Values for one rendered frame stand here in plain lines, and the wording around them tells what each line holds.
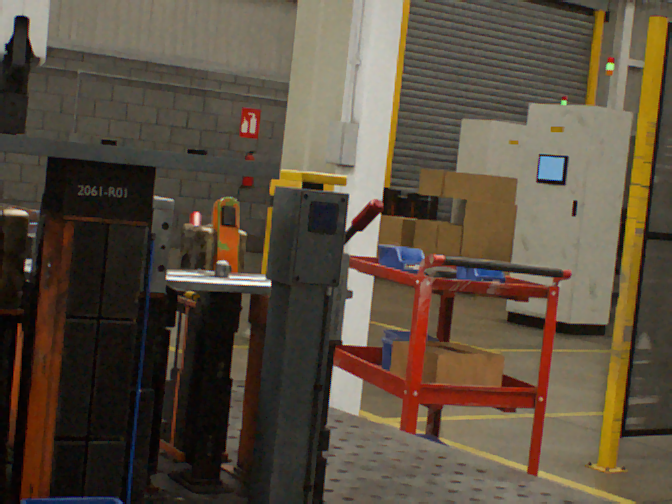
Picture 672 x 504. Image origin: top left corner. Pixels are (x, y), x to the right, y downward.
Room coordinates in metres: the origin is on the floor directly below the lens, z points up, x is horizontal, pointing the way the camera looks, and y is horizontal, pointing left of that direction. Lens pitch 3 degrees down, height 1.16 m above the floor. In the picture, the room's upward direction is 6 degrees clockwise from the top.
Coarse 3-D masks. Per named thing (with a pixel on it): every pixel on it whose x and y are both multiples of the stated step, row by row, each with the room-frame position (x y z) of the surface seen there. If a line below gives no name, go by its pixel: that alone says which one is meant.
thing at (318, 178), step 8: (288, 176) 1.58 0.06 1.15; (296, 176) 1.56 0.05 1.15; (304, 176) 1.55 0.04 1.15; (312, 176) 1.55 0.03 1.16; (320, 176) 1.56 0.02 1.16; (328, 176) 1.56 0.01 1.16; (336, 176) 1.57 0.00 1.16; (344, 176) 1.58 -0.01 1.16; (304, 184) 1.58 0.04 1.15; (312, 184) 1.58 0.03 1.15; (320, 184) 1.58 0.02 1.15; (336, 184) 1.57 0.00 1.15; (344, 184) 1.57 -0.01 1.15
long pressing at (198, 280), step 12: (24, 276) 1.68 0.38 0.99; (168, 276) 1.82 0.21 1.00; (180, 276) 1.84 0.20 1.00; (192, 276) 1.86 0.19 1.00; (204, 276) 1.89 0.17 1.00; (228, 276) 1.93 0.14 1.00; (240, 276) 1.94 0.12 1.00; (252, 276) 1.96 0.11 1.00; (264, 276) 1.99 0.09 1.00; (180, 288) 1.78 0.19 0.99; (192, 288) 1.78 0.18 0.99; (204, 288) 1.79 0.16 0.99; (216, 288) 1.80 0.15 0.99; (228, 288) 1.81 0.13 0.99; (240, 288) 1.82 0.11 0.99; (252, 288) 1.82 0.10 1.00; (264, 288) 1.83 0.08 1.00; (348, 288) 1.90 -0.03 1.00
